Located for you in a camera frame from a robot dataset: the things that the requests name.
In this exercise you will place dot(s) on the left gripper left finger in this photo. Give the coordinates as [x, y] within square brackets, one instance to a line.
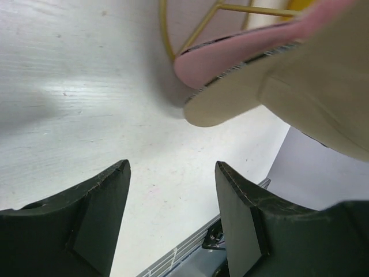
[72, 233]

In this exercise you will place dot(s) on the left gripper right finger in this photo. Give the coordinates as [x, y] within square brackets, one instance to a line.
[266, 235]

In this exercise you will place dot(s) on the beige baseball cap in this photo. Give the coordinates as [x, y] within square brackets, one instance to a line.
[319, 87]

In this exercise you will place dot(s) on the pink baseball cap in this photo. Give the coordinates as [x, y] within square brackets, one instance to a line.
[199, 64]

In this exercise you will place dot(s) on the yellow plastic tray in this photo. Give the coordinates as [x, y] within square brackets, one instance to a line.
[299, 5]

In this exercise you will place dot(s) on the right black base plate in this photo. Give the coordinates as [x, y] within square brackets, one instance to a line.
[214, 238]

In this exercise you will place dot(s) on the aluminium frame rail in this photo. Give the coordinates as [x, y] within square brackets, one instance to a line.
[187, 248]

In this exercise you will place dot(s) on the gold wire hat stand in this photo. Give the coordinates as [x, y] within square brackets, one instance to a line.
[218, 5]

